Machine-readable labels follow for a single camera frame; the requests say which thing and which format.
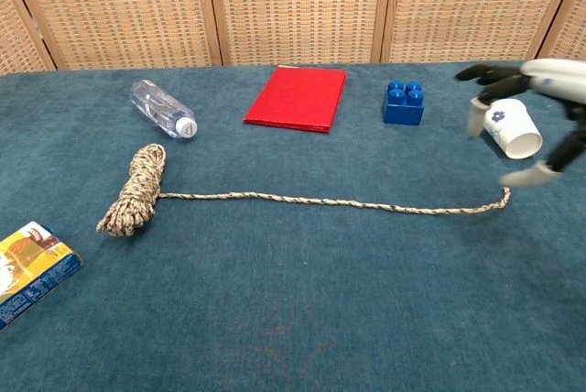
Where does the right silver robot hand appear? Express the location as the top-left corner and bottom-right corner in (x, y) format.
(454, 58), (586, 189)

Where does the blue toy building brick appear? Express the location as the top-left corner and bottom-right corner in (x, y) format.
(383, 80), (426, 127)

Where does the yellow and blue snack box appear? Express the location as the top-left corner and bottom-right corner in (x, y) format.
(0, 221), (84, 333)

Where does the clear plastic water bottle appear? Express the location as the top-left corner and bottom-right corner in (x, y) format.
(130, 80), (199, 139)

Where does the white flower-print paper cup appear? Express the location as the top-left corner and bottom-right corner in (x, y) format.
(478, 98), (545, 161)

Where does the beige braided rope bundle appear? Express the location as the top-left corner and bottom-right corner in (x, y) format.
(95, 143), (512, 238)

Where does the red flat folder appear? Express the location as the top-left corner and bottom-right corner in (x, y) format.
(243, 66), (348, 135)

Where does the woven wooden screen panel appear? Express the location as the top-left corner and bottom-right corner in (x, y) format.
(2, 0), (224, 71)
(0, 0), (57, 75)
(537, 0), (586, 61)
(204, 0), (396, 67)
(371, 0), (580, 64)

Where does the teal table cloth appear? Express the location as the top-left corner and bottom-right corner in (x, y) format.
(0, 60), (586, 392)

